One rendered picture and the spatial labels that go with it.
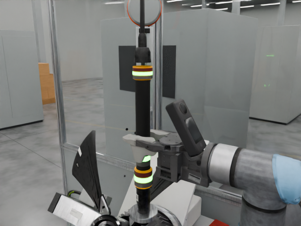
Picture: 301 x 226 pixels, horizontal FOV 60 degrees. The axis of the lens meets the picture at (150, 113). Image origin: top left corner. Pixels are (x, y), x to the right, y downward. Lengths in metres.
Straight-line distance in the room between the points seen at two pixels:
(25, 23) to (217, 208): 12.84
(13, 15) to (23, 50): 7.25
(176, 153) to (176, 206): 0.47
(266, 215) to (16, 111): 6.06
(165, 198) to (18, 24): 12.84
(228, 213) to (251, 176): 0.98
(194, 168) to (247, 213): 0.13
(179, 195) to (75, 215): 0.38
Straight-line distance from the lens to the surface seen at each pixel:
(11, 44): 6.23
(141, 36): 0.56
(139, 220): 0.67
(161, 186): 0.73
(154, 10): 1.27
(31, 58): 6.38
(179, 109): 0.52
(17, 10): 13.59
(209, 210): 1.49
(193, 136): 0.53
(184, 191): 0.99
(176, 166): 0.54
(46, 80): 8.73
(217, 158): 0.50
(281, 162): 0.49
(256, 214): 0.52
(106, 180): 1.86
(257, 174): 0.48
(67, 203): 1.10
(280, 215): 0.53
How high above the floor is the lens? 1.71
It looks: 14 degrees down
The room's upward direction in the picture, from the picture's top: straight up
